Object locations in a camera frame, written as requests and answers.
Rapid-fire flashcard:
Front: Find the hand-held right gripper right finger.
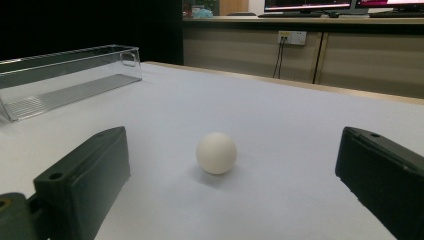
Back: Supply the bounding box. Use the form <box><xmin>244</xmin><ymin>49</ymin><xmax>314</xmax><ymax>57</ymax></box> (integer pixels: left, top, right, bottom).
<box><xmin>334</xmin><ymin>126</ymin><xmax>424</xmax><ymax>240</ymax></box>

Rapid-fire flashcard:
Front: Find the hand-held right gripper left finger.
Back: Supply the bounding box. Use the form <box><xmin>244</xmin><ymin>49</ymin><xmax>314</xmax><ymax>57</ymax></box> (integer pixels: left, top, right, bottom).
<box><xmin>33</xmin><ymin>125</ymin><xmax>132</xmax><ymax>240</ymax></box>

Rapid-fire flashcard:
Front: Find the white ping pong ball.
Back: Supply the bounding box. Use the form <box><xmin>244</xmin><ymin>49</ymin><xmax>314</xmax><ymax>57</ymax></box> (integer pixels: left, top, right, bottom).
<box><xmin>195</xmin><ymin>132</ymin><xmax>238</xmax><ymax>176</ymax></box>

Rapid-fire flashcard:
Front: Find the clear plastic rectangular container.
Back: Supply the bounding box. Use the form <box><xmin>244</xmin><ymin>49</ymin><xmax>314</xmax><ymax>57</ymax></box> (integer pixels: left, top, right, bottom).
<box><xmin>0</xmin><ymin>44</ymin><xmax>143</xmax><ymax>123</ymax></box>

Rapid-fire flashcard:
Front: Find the black keyboard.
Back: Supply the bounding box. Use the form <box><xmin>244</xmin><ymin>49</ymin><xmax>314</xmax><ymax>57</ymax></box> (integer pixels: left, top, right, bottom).
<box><xmin>368</xmin><ymin>11</ymin><xmax>424</xmax><ymax>19</ymax></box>
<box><xmin>257</xmin><ymin>11</ymin><xmax>324</xmax><ymax>19</ymax></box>

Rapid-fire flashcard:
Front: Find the computer monitor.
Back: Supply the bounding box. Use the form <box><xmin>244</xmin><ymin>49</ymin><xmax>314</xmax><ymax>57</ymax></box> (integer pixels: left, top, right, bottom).
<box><xmin>263</xmin><ymin>0</ymin><xmax>355</xmax><ymax>15</ymax></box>
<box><xmin>354</xmin><ymin>0</ymin><xmax>424</xmax><ymax>12</ymax></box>

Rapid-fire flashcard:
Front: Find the beige long desk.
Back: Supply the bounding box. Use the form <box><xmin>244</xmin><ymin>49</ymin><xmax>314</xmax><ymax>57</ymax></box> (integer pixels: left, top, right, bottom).
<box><xmin>182</xmin><ymin>15</ymin><xmax>424</xmax><ymax>100</ymax></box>

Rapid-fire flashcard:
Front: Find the teal plastic bag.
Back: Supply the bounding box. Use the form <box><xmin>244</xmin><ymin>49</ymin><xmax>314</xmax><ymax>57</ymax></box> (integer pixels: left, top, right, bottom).
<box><xmin>191</xmin><ymin>7</ymin><xmax>214</xmax><ymax>19</ymax></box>

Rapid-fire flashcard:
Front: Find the black power cable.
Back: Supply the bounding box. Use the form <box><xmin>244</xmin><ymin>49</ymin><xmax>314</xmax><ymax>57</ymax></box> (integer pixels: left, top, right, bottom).
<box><xmin>277</xmin><ymin>37</ymin><xmax>288</xmax><ymax>80</ymax></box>
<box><xmin>272</xmin><ymin>37</ymin><xmax>284</xmax><ymax>79</ymax></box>

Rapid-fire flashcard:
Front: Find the white wall socket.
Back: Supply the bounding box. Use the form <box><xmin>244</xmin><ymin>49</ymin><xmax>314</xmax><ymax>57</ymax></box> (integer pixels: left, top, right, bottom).
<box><xmin>277</xmin><ymin>30</ymin><xmax>308</xmax><ymax>46</ymax></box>

